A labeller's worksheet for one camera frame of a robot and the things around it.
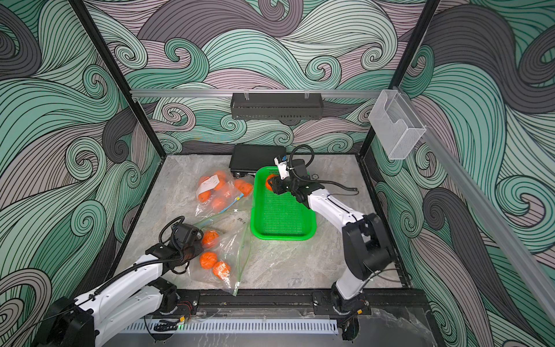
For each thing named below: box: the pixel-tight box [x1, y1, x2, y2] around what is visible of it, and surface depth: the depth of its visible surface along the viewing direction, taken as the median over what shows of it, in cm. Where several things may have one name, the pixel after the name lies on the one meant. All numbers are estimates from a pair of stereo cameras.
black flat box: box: [229, 144, 288, 176], surface depth 120 cm
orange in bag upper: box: [199, 251, 218, 270], surface depth 80 cm
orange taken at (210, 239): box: [202, 229, 220, 250], surface depth 83 cm
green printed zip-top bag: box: [186, 210, 253, 297], surface depth 80 cm
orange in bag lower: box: [212, 260, 231, 281], surface depth 77 cm
